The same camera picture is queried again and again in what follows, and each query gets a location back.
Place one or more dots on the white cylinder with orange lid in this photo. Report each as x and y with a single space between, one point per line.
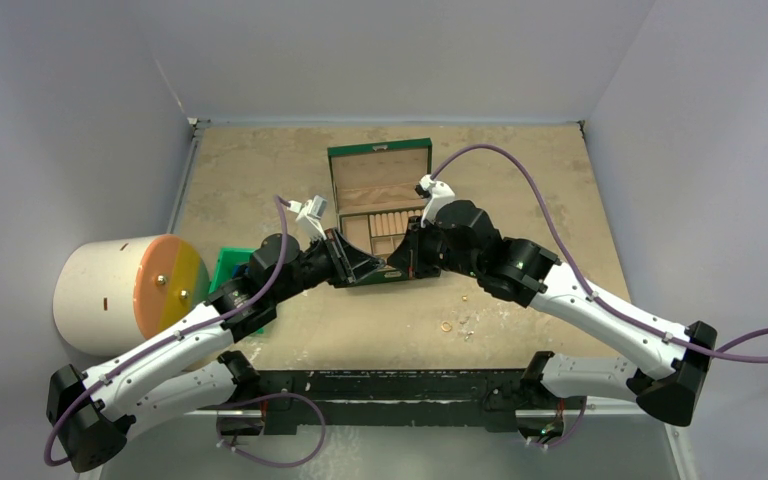
113 295

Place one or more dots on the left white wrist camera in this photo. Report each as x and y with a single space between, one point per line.
309 215

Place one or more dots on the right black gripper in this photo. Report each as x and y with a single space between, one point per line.
413 245

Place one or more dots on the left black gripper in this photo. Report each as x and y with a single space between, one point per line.
351 263

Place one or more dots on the green jewelry box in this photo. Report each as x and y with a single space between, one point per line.
379 176

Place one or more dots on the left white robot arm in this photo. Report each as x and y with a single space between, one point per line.
189 365

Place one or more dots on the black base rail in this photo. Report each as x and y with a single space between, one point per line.
496 400

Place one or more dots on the green plastic bin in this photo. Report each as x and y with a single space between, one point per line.
231 288

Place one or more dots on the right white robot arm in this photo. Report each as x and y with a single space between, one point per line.
659 366

